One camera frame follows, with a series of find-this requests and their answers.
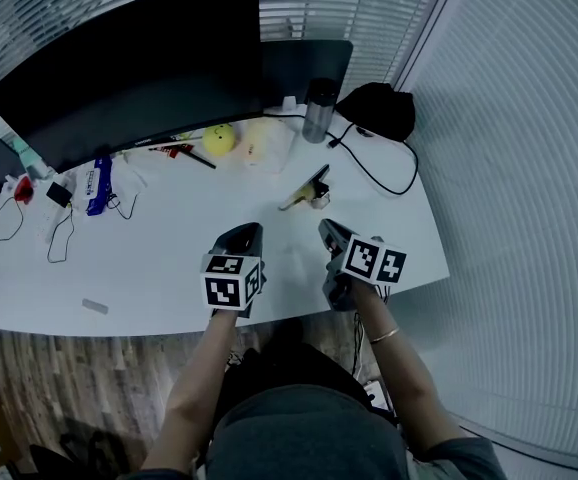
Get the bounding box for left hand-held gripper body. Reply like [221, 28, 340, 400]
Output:
[199, 221, 269, 319]

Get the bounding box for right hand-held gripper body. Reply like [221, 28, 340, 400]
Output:
[317, 217, 409, 313]

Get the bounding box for person's right forearm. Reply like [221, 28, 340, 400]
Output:
[351, 281, 466, 463]

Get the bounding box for person's left forearm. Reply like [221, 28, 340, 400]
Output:
[141, 310, 241, 475]

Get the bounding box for small red object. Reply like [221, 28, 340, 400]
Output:
[13, 174, 36, 206]

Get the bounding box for white table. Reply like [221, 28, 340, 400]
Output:
[0, 105, 451, 338]

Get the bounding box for phone on stand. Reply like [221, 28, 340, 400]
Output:
[278, 163, 332, 213]

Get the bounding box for small white block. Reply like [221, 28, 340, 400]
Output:
[80, 297, 111, 316]

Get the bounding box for black pen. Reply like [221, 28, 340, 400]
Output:
[148, 144, 218, 171]

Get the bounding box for black cloth bag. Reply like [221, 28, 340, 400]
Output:
[335, 81, 417, 144]

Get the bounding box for red packet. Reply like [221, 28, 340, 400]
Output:
[160, 142, 195, 160]

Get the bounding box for yellow smiley ball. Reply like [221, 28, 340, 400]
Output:
[201, 123, 237, 158]

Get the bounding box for dark tumbler bottle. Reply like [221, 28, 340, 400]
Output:
[301, 78, 341, 145]

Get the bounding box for blue and white packet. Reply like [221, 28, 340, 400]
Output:
[84, 155, 115, 217]

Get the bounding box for person's grey clothing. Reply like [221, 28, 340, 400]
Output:
[202, 384, 509, 480]

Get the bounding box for white window blinds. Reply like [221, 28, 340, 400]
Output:
[401, 0, 578, 472]
[0, 0, 453, 94]

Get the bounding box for black power adapter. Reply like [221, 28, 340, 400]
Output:
[45, 181, 74, 207]

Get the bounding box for dark grey flat panel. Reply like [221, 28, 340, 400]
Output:
[260, 39, 355, 113]

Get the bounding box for black computer monitor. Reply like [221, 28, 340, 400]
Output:
[0, 0, 266, 175]

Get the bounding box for thin metal bracelet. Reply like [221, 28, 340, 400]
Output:
[368, 326, 401, 345]

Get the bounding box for long black cable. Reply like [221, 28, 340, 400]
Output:
[325, 116, 420, 197]

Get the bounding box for short black cable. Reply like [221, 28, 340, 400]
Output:
[105, 191, 141, 221]

